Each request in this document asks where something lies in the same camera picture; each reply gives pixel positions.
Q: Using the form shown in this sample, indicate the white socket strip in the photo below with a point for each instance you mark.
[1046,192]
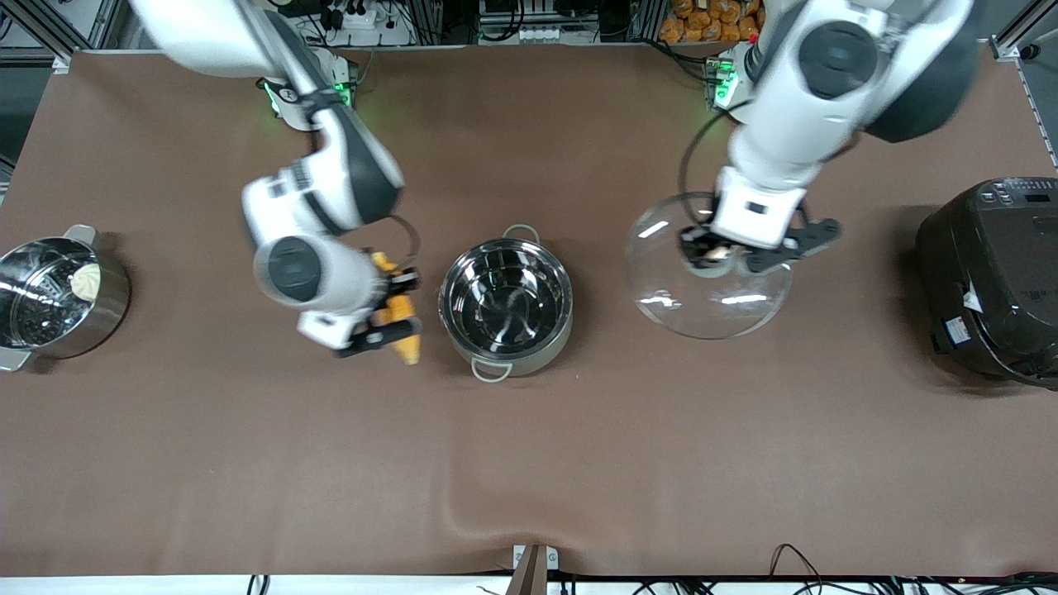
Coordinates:
[541,35]

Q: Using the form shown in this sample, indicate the yellow corn cob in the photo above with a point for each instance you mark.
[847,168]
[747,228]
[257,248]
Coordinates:
[403,311]

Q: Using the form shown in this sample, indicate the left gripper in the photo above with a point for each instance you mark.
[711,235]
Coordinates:
[699,245]

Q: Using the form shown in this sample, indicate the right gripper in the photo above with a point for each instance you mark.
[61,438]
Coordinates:
[400,287]

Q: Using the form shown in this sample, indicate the white power strip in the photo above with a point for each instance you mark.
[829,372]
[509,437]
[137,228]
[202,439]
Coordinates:
[357,16]

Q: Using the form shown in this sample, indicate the steel steamer pot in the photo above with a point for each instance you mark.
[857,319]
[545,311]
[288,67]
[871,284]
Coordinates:
[99,318]

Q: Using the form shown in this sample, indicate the glass pot lid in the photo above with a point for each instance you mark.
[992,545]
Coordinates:
[711,306]

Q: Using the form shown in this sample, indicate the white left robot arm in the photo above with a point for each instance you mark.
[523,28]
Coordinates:
[826,74]

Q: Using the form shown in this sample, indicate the white steamed bun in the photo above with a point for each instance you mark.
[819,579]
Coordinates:
[86,282]

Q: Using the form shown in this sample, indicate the brown table mat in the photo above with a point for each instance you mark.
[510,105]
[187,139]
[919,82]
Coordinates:
[661,463]

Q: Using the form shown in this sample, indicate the metal clamp bracket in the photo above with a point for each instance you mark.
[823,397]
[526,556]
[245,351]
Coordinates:
[533,566]

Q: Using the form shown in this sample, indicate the black rice cooker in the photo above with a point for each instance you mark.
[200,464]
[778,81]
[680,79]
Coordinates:
[988,289]

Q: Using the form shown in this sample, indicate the bag of orange buns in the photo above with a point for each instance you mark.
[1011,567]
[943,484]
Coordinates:
[702,21]

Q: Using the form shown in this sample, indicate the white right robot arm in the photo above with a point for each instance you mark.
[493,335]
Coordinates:
[347,169]

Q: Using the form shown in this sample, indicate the aluminium frame corner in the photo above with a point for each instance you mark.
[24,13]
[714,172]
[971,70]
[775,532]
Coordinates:
[1015,45]

